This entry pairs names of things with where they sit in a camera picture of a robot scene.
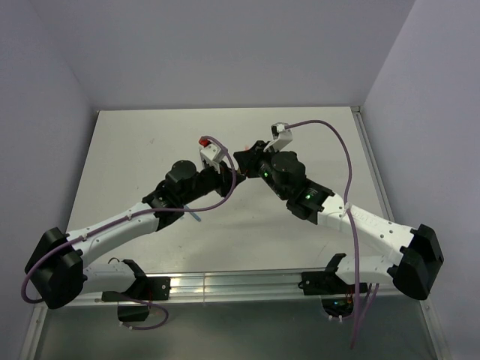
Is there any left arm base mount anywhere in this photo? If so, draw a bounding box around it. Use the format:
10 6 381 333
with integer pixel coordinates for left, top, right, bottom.
101 276 171 331

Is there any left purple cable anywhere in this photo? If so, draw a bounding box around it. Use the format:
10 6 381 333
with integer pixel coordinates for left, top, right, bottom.
20 135 238 304

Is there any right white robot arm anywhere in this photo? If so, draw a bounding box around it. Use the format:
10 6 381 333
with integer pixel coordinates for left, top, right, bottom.
234 140 444 301

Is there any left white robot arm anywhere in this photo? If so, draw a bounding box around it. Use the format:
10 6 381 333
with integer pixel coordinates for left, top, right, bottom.
21 160 245 310

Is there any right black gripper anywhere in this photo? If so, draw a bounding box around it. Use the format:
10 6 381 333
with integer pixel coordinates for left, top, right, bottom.
231 143 288 203

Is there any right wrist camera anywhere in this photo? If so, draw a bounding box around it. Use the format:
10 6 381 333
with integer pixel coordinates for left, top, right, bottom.
263 122 293 152

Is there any blue pen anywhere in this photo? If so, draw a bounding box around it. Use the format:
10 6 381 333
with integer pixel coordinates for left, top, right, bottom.
190 212 202 222

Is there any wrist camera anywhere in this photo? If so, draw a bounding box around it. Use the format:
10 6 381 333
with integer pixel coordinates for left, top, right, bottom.
199 137 226 173
263 122 293 152

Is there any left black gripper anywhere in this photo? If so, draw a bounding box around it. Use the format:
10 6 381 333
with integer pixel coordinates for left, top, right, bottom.
179 158 241 205

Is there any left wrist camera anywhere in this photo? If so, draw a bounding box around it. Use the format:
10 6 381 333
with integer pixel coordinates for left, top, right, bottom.
199 137 226 173

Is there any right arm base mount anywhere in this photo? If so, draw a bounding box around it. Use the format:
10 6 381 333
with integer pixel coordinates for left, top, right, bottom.
298 253 355 321

